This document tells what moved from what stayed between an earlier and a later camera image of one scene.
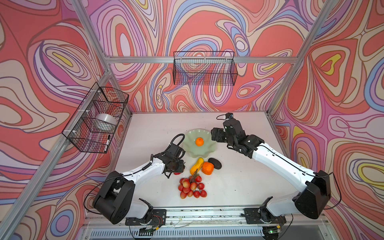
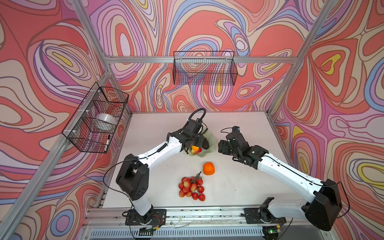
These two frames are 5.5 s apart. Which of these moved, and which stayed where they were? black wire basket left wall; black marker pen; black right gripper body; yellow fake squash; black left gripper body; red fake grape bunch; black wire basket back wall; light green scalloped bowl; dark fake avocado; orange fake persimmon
Moved: black right gripper body; black left gripper body; dark fake avocado; yellow fake squash
Stayed: light green scalloped bowl; black wire basket back wall; red fake grape bunch; black wire basket left wall; orange fake persimmon; black marker pen
